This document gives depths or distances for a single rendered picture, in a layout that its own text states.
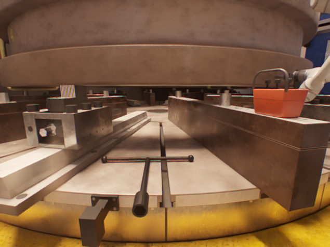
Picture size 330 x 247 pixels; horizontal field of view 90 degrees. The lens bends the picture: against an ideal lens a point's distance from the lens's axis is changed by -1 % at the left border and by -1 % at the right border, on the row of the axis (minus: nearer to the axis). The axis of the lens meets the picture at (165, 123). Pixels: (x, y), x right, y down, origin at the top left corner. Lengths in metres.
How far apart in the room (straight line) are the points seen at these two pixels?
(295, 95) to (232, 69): 0.64
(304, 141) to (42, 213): 1.32
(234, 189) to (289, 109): 0.46
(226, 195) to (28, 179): 0.95
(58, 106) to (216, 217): 1.11
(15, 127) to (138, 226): 1.61
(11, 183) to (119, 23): 1.22
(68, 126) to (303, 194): 1.19
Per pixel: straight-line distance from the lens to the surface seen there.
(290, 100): 0.89
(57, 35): 1.83
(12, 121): 2.18
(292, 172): 0.86
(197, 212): 1.01
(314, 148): 0.88
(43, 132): 1.23
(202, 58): 1.33
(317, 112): 1.97
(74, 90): 1.27
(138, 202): 0.76
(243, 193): 1.02
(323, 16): 6.42
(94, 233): 0.83
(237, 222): 1.15
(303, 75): 1.62
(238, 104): 3.14
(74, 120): 1.07
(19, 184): 1.00
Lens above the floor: 0.81
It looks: 12 degrees down
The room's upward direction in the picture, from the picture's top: straight up
